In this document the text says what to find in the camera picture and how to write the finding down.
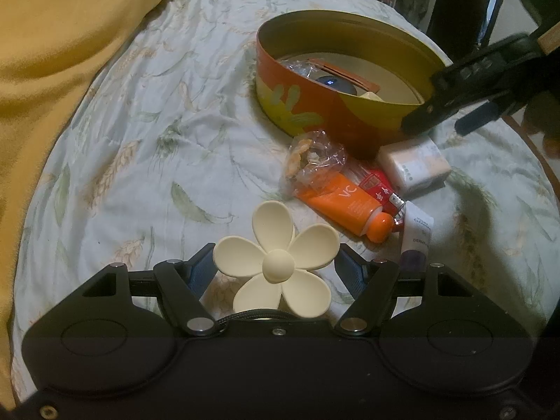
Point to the white and pink box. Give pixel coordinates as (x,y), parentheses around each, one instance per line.
(413,162)

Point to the yellow blanket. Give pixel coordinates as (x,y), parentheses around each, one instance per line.
(65,74)

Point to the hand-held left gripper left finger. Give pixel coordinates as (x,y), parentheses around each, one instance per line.
(201,271)

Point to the cream flower hair claw clip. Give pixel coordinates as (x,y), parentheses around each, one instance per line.
(280,267)

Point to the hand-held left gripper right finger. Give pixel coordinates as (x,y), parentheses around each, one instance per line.
(350,271)

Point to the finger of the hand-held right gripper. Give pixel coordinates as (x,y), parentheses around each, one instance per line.
(472,83)
(481,118)

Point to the round orange and green tin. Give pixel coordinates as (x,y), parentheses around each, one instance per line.
(350,118)

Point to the orange cream tube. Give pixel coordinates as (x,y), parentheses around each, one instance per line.
(345,203)

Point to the black door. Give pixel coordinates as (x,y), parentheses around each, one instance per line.
(463,0)

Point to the leaf print bed cover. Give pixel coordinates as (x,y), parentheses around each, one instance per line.
(153,162)

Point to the person's right hand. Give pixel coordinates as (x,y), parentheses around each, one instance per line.
(544,127)

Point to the red lighter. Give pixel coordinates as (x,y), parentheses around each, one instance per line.
(376,186)

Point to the clear packet of blue scrunchies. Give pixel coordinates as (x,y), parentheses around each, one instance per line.
(332,82)

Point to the small white and purple tube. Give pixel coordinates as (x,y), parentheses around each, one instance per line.
(418,236)

